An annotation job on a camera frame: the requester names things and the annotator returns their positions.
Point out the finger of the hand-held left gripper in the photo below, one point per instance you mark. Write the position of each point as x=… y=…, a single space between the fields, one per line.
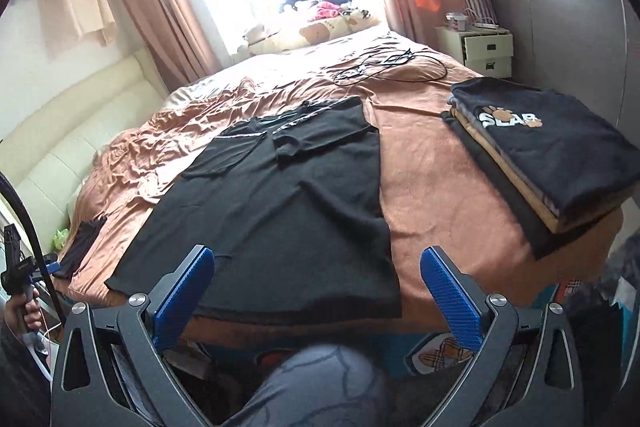
x=48 y=265

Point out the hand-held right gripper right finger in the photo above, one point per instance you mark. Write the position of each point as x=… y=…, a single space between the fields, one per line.
x=450 y=302

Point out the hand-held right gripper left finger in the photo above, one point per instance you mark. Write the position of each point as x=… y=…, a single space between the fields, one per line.
x=182 y=297

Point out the stack of folded clothes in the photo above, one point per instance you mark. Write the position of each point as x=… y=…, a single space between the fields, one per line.
x=535 y=227

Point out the person's left hand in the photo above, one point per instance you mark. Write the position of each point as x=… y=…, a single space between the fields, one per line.
x=30 y=314

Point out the green tissue pack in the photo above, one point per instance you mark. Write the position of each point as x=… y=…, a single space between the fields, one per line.
x=61 y=239

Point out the folded black garment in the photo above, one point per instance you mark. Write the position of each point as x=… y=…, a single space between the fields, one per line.
x=80 y=241

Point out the brown blanket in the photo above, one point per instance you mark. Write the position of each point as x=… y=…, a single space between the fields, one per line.
x=430 y=187

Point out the cream padded headboard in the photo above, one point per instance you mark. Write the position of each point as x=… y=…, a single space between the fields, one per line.
x=75 y=132

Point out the black printed folded t-shirt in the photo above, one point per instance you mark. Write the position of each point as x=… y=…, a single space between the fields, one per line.
x=560 y=147

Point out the white nightstand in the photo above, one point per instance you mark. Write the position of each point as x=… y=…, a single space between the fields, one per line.
x=480 y=54

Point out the beige plush toy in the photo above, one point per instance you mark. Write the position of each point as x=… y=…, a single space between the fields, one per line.
x=254 y=34

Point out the white power strip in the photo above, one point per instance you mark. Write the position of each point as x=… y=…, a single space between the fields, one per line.
x=486 y=27

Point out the bear print window cushion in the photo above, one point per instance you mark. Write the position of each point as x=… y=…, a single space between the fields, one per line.
x=310 y=34

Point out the striped paper bag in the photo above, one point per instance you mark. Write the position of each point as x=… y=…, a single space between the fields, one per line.
x=479 y=7

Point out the pink crumpled cloth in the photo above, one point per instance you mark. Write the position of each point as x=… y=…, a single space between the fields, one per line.
x=326 y=13

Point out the black and white plush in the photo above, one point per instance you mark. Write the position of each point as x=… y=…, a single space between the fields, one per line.
x=300 y=2

